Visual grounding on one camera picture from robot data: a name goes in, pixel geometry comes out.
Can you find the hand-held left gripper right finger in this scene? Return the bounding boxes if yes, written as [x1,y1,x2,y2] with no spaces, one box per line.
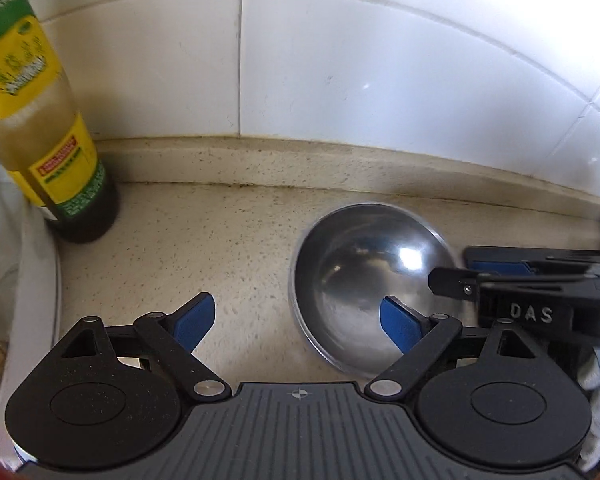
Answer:
[364,295,543,398]

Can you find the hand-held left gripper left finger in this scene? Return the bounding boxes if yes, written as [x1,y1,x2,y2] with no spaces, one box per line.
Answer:
[60,291,233,403]

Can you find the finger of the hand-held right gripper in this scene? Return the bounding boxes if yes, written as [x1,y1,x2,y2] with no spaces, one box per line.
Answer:
[427,266,596,302]
[464,245,600,277]

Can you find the stainless steel bowl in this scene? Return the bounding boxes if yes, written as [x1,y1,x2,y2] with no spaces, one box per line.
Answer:
[287,202,461,378]

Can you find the white two-tier condiment rack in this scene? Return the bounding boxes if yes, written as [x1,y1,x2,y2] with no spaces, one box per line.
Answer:
[0,145,63,471]

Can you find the green yellow label sauce bottle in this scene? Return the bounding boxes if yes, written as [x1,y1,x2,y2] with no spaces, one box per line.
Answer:
[0,0,121,245]

